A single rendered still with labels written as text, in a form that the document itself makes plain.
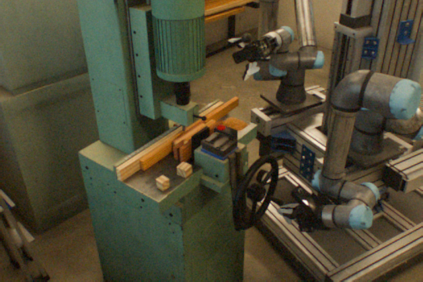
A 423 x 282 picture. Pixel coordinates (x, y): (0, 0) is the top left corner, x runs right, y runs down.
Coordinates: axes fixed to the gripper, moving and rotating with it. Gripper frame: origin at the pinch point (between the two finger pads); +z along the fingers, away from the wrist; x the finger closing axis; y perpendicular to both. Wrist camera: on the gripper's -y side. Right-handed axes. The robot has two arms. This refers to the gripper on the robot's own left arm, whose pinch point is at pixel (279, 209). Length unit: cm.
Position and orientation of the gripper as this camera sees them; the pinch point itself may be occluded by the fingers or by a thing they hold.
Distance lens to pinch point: 169.2
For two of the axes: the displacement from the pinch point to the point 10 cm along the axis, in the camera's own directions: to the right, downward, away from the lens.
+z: -6.7, 1.1, 7.4
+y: 4.2, 8.7, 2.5
